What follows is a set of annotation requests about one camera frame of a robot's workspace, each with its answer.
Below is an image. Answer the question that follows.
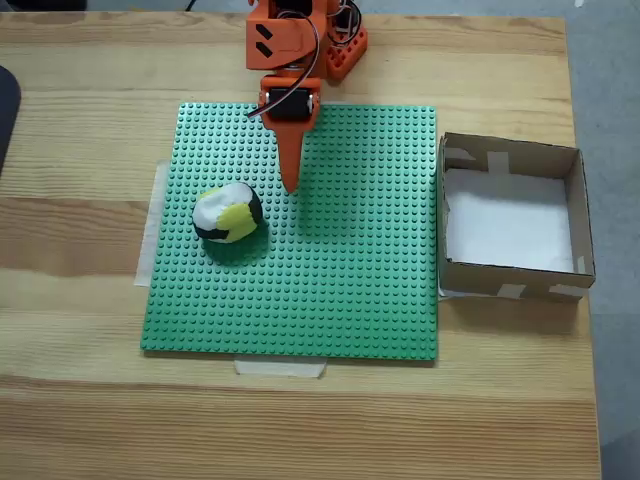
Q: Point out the white paper sheet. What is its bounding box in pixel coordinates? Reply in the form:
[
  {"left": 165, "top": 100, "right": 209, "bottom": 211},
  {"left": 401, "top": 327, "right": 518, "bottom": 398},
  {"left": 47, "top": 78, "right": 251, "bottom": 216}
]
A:
[{"left": 442, "top": 167, "right": 575, "bottom": 274}]

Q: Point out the black rounded object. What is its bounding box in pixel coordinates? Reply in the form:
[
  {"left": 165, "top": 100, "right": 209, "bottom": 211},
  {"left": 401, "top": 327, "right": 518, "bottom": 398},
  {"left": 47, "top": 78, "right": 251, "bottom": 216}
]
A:
[{"left": 0, "top": 64, "right": 23, "bottom": 174}]

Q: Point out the masking tape strip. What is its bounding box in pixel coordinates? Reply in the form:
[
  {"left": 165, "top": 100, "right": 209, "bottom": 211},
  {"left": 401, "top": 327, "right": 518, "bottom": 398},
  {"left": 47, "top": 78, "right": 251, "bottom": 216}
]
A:
[
  {"left": 233, "top": 357, "right": 329, "bottom": 380},
  {"left": 134, "top": 159, "right": 171, "bottom": 289}
]

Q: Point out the green studded baseplate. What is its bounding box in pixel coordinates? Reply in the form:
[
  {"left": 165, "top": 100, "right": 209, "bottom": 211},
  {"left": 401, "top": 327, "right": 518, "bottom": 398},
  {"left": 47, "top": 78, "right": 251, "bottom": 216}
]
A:
[{"left": 139, "top": 102, "right": 440, "bottom": 368}]

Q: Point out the white yellow black soft ball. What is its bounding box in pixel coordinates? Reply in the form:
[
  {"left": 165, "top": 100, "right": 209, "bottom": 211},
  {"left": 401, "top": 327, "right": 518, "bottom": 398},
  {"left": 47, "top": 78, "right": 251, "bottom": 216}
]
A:
[{"left": 192, "top": 182, "right": 264, "bottom": 245}]

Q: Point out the open cardboard box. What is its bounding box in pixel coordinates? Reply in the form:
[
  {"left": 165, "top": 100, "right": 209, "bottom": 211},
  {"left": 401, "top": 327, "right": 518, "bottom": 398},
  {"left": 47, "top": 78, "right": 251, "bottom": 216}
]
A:
[{"left": 437, "top": 131, "right": 597, "bottom": 305}]

